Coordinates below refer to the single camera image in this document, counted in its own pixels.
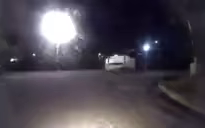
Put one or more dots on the small distant street lamp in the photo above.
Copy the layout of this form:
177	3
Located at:
146	47

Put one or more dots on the grey asphalt road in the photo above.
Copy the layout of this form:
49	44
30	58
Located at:
83	100

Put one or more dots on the pale post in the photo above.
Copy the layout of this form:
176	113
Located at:
193	66

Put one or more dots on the pale concrete kerb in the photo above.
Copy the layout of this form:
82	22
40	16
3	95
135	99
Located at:
183	100

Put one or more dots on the street lamp on pole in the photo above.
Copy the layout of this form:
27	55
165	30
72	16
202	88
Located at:
58	27

